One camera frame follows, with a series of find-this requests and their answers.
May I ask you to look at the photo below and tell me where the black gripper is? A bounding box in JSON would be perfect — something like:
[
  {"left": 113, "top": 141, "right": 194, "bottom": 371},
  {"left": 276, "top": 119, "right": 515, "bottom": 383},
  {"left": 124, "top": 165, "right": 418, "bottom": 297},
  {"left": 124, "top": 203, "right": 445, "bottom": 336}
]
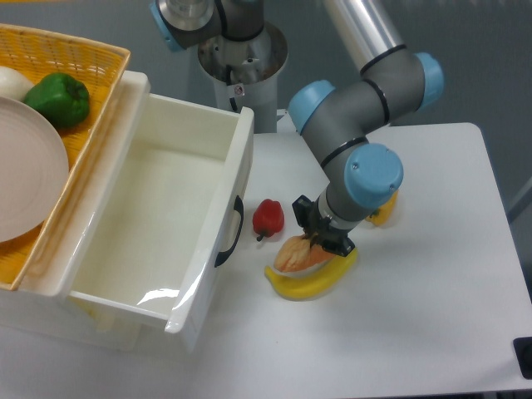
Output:
[{"left": 292, "top": 195, "right": 356, "bottom": 257}]

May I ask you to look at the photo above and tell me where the triangle bread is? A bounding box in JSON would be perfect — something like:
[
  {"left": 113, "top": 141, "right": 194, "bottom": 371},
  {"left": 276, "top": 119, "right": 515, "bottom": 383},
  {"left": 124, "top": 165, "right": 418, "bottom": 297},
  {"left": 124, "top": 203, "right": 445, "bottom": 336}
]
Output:
[{"left": 273, "top": 235, "right": 334, "bottom": 273}]

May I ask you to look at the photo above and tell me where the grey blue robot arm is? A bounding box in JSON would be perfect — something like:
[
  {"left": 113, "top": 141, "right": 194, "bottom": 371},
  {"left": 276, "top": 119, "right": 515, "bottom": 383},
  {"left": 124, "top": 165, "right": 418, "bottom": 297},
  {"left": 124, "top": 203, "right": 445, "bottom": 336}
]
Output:
[{"left": 150, "top": 1, "right": 445, "bottom": 256}]

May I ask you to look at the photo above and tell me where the red bell pepper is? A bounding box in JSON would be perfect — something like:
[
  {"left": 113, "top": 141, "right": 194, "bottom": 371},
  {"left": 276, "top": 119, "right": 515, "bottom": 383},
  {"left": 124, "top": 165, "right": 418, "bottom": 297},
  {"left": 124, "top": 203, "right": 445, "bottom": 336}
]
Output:
[{"left": 252, "top": 199, "right": 284, "bottom": 242}]

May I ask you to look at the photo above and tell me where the yellow bell pepper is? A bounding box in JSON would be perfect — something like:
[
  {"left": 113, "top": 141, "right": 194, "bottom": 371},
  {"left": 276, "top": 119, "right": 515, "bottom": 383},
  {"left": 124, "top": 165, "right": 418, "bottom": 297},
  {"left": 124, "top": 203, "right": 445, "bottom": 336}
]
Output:
[{"left": 365, "top": 191, "right": 399, "bottom": 226}]

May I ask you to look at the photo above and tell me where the yellow banana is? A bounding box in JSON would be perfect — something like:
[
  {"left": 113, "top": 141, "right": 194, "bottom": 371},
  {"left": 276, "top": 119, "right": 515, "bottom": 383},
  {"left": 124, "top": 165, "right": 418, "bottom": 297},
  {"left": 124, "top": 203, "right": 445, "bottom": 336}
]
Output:
[{"left": 264, "top": 249, "right": 358, "bottom": 301}]

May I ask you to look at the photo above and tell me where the white open drawer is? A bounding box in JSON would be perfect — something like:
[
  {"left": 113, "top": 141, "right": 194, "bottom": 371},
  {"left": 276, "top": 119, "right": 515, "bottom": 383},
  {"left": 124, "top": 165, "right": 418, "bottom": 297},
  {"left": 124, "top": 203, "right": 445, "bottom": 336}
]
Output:
[{"left": 70, "top": 94, "right": 254, "bottom": 334}]

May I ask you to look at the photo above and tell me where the black object at table edge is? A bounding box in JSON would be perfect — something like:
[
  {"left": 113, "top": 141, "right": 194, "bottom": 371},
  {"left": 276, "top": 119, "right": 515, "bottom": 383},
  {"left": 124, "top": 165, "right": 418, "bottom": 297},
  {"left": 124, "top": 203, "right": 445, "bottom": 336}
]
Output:
[{"left": 513, "top": 337, "right": 532, "bottom": 380}]

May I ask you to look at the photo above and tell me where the yellow woven basket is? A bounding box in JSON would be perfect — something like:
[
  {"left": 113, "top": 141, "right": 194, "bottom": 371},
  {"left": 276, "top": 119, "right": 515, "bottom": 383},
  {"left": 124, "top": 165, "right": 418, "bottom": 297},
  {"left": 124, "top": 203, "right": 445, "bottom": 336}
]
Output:
[{"left": 1, "top": 23, "right": 130, "bottom": 291}]

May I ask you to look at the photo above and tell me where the green bell pepper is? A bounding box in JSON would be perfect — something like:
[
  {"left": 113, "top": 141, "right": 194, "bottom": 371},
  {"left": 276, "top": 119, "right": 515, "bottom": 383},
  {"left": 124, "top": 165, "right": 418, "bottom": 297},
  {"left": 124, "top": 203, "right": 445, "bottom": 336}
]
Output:
[{"left": 22, "top": 72, "right": 90, "bottom": 129}]

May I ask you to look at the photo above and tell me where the white drawer cabinet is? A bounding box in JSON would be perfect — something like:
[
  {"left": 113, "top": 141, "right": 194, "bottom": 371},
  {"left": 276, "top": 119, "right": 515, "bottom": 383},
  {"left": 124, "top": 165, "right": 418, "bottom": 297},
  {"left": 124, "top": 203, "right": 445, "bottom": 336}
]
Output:
[{"left": 1, "top": 71, "right": 198, "bottom": 349}]

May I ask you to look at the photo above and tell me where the pink plate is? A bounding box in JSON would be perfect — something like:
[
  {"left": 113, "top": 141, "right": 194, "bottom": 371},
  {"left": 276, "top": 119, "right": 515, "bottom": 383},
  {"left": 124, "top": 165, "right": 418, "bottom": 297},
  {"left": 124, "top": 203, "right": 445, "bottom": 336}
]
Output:
[{"left": 1, "top": 98, "right": 69, "bottom": 242}]

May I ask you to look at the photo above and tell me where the white onion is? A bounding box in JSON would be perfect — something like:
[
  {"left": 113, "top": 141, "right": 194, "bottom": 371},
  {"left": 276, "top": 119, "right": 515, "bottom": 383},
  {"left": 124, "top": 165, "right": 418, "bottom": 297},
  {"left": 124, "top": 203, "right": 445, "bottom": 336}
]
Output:
[{"left": 0, "top": 66, "right": 34, "bottom": 101}]

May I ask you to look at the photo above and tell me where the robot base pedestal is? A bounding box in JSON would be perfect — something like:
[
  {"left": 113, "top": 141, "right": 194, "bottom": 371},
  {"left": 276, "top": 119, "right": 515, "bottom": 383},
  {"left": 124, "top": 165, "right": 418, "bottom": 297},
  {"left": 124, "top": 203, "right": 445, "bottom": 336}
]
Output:
[{"left": 198, "top": 22, "right": 288, "bottom": 133}]

